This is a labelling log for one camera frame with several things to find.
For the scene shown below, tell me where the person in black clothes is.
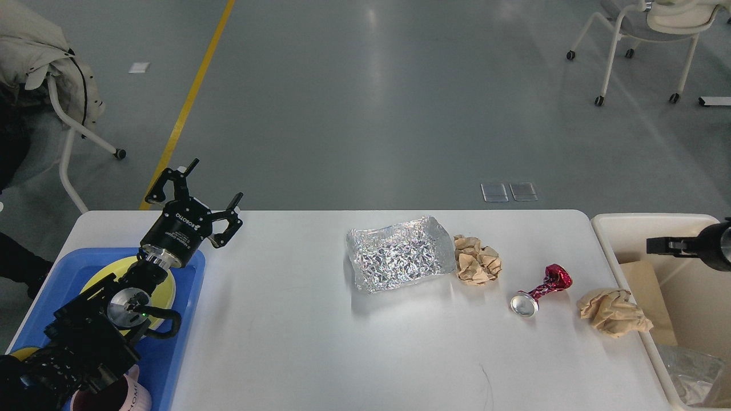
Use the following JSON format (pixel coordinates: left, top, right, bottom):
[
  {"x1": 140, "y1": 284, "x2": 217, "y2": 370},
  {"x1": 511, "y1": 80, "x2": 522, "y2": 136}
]
[{"x1": 0, "y1": 86, "x2": 55, "y2": 297}]

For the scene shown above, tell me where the clear floor plate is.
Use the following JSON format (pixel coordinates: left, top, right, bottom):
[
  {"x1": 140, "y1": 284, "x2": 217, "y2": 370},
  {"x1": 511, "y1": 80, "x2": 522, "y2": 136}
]
[
  {"x1": 480, "y1": 183, "x2": 509, "y2": 203},
  {"x1": 509, "y1": 182, "x2": 538, "y2": 202}
]

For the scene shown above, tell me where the pink mug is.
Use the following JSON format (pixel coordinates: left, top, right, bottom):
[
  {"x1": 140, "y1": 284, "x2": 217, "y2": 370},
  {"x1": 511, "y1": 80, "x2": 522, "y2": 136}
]
[{"x1": 70, "y1": 365, "x2": 153, "y2": 410}]

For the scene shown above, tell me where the white jacket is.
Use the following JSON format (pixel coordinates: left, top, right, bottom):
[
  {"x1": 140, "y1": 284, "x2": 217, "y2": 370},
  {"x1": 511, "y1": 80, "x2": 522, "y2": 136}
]
[{"x1": 1, "y1": 1, "x2": 105, "y2": 128}]

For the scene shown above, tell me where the brown paper ball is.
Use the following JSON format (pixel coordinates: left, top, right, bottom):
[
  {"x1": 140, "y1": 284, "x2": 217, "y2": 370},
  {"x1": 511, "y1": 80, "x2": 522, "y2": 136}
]
[{"x1": 453, "y1": 235, "x2": 502, "y2": 287}]

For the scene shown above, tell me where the brown paper wad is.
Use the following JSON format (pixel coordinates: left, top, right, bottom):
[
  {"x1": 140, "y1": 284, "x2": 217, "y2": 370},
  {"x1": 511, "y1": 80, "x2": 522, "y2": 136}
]
[{"x1": 576, "y1": 287, "x2": 654, "y2": 338}]

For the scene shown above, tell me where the white chair left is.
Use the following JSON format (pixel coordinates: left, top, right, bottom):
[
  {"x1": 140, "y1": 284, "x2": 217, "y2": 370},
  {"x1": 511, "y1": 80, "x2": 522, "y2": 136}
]
[{"x1": 45, "y1": 74, "x2": 126, "y2": 214}]

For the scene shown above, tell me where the blue plastic tray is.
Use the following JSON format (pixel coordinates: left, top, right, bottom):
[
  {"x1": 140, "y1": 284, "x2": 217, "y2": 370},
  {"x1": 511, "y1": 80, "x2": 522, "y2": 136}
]
[{"x1": 7, "y1": 248, "x2": 206, "y2": 410}]

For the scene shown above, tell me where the crushed red can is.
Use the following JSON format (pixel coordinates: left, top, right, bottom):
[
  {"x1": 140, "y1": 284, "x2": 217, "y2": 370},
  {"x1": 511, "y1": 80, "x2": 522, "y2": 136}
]
[{"x1": 509, "y1": 264, "x2": 573, "y2": 318}]

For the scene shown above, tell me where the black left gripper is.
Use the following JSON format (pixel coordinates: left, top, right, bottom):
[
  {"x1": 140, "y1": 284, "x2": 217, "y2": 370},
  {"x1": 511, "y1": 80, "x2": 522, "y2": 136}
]
[{"x1": 140, "y1": 158, "x2": 243, "y2": 268}]

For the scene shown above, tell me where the brown paper bag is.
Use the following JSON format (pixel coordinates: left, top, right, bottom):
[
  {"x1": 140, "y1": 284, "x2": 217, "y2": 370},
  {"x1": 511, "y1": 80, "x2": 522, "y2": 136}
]
[{"x1": 620, "y1": 261, "x2": 678, "y2": 346}]

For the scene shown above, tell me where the clear floor plate left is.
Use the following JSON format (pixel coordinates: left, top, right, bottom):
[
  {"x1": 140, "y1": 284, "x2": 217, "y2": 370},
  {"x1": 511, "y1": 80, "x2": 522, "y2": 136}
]
[{"x1": 480, "y1": 183, "x2": 509, "y2": 203}]

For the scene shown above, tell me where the white rolling chair right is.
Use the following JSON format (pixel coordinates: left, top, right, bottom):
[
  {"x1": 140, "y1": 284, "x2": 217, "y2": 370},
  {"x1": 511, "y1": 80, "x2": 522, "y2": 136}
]
[{"x1": 566, "y1": 1, "x2": 729, "y2": 107}]

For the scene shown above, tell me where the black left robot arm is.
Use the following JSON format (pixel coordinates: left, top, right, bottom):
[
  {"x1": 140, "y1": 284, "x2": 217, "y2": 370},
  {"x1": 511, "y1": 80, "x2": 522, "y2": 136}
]
[{"x1": 2, "y1": 159, "x2": 243, "y2": 410}]

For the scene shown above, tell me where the beige plastic bin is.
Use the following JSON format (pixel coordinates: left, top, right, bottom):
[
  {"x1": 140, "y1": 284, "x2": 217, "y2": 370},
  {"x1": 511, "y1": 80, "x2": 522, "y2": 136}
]
[{"x1": 592, "y1": 213, "x2": 730, "y2": 410}]

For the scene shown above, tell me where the silver foil tray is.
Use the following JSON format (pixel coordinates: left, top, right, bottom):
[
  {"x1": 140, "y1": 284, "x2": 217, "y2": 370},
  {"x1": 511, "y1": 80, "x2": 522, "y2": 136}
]
[{"x1": 346, "y1": 215, "x2": 456, "y2": 294}]

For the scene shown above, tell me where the white floor bar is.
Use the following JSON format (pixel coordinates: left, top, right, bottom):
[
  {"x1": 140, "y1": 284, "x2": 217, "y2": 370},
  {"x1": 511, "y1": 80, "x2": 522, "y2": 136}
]
[{"x1": 698, "y1": 96, "x2": 731, "y2": 107}]

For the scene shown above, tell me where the blue yellow mug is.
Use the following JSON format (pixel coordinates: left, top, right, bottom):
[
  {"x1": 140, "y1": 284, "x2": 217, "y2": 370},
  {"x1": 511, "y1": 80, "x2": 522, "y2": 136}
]
[{"x1": 9, "y1": 346, "x2": 40, "y2": 361}]

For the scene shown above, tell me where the clear floor plate right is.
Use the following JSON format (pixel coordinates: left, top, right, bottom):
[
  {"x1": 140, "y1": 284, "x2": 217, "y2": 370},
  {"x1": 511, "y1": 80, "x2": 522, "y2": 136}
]
[{"x1": 509, "y1": 182, "x2": 538, "y2": 202}]

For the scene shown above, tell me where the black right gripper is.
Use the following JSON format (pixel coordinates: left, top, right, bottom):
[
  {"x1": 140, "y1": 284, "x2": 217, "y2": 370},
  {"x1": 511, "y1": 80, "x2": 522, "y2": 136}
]
[{"x1": 646, "y1": 220, "x2": 730, "y2": 272}]

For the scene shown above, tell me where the yellow plastic plate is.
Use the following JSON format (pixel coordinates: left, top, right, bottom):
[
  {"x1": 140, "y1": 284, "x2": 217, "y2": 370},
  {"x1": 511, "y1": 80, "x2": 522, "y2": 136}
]
[{"x1": 80, "y1": 256, "x2": 176, "y2": 309}]

